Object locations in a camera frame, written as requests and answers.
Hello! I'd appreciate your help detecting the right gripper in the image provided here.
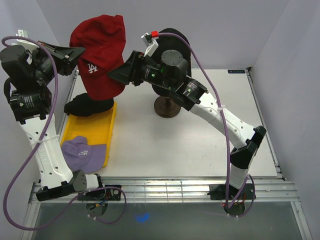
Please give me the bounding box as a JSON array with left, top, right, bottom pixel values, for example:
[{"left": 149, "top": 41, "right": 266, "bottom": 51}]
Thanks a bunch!
[{"left": 106, "top": 51, "right": 174, "bottom": 92}]

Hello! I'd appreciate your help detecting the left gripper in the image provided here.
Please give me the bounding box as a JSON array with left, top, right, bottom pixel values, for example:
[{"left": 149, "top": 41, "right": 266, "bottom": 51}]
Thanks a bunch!
[{"left": 32, "top": 40, "right": 86, "bottom": 86}]

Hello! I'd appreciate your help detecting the red cap white logo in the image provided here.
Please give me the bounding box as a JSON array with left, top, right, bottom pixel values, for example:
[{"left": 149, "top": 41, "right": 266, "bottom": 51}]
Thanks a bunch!
[{"left": 69, "top": 14, "right": 126, "bottom": 101}]

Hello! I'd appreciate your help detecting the black cap gold R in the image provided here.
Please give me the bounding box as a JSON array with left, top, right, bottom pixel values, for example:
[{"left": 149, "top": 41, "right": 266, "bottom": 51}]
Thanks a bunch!
[{"left": 149, "top": 27, "right": 193, "bottom": 97}]

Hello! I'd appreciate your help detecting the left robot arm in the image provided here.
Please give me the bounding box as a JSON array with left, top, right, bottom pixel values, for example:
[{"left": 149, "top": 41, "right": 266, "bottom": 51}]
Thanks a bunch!
[{"left": 0, "top": 41, "right": 106, "bottom": 202}]

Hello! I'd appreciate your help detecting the black cap white NY logo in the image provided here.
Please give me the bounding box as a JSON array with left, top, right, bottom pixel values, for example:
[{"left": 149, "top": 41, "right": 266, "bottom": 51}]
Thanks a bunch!
[{"left": 64, "top": 93, "right": 114, "bottom": 117}]

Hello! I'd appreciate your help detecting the dark wooden stand base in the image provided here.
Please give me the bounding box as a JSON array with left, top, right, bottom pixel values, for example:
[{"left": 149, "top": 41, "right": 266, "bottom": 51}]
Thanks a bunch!
[{"left": 153, "top": 96, "right": 181, "bottom": 119}]

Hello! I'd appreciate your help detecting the yellow plastic tray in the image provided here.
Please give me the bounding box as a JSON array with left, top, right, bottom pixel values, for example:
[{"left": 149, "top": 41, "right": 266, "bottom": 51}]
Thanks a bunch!
[{"left": 60, "top": 102, "right": 117, "bottom": 168}]

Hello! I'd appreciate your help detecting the lavender cap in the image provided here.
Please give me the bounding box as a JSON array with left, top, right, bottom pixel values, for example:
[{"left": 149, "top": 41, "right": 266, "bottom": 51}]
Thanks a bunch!
[{"left": 61, "top": 136, "right": 107, "bottom": 174}]

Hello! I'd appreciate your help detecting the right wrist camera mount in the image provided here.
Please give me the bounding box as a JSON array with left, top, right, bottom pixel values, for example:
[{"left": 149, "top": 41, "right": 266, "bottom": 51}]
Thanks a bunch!
[{"left": 140, "top": 31, "right": 159, "bottom": 57}]

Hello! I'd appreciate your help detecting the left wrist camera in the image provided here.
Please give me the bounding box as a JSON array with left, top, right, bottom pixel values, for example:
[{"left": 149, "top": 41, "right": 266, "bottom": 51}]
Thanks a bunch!
[{"left": 9, "top": 29, "right": 38, "bottom": 51}]

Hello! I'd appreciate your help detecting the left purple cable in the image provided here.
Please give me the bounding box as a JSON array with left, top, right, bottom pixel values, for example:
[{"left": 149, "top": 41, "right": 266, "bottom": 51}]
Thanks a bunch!
[{"left": 1, "top": 36, "right": 127, "bottom": 230}]

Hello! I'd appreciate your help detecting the purple cable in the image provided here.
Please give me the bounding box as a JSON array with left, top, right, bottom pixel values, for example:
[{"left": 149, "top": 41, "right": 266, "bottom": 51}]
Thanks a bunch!
[
  {"left": 157, "top": 31, "right": 256, "bottom": 219},
  {"left": 1, "top": 36, "right": 127, "bottom": 230}
]

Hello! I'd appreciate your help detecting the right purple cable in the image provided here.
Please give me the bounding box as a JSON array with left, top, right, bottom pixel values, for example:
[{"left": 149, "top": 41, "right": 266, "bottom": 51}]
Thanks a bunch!
[{"left": 157, "top": 31, "right": 256, "bottom": 219}]

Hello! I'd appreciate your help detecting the aluminium front rail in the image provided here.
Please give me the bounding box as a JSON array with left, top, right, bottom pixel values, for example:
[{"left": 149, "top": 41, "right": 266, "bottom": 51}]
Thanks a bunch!
[{"left": 28, "top": 176, "right": 301, "bottom": 204}]

